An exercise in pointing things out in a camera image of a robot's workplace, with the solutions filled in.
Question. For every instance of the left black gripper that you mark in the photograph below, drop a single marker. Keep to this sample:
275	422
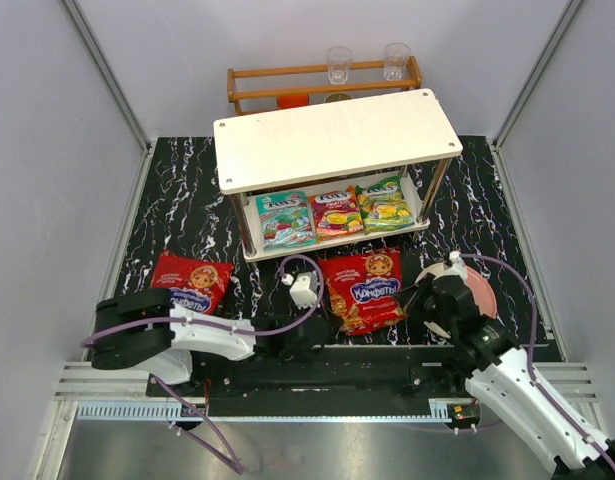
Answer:
316	329

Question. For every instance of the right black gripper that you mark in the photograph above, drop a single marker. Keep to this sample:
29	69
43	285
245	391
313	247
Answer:
434	293

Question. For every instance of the red Konfety candy bag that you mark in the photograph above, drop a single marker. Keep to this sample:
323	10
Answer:
197	285
362	289

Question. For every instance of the orange Fox's candy bag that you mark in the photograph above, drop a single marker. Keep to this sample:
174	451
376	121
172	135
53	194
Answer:
336	214

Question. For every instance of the teal Fox's mint candy bag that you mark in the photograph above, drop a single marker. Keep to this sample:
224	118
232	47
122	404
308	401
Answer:
285	220

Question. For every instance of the green yellow Fox's candy bag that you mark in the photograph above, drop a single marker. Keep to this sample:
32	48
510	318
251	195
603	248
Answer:
383	206

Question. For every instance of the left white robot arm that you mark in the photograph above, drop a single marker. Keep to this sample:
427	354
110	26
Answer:
152	332

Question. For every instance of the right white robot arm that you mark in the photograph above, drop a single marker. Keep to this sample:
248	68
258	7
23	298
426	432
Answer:
499	373

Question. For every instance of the white two-tier shelf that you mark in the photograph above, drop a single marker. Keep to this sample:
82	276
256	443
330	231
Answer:
330	146

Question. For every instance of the cream floral plate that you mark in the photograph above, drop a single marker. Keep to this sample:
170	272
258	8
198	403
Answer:
483	294

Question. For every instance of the orange round object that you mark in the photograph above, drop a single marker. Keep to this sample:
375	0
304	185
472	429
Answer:
292	101

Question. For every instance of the olive round lid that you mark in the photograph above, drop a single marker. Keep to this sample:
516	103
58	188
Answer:
337	97

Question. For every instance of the brown wooden rack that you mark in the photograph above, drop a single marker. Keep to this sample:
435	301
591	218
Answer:
257	90

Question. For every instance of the right clear drinking glass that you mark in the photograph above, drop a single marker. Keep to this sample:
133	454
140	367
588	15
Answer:
396	56

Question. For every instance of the clear drinking glass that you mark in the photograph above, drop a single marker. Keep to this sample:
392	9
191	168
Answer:
338	61
396	56

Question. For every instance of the left clear drinking glass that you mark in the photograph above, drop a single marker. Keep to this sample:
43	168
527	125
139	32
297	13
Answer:
338	61

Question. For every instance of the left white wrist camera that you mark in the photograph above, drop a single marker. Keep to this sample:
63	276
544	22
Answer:
302	288

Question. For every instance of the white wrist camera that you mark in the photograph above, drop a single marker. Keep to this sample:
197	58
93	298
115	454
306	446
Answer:
455	266
302	288

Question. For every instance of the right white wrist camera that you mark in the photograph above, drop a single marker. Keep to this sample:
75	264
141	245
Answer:
455	266

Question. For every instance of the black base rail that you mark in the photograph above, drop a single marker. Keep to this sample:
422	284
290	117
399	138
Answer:
337	381

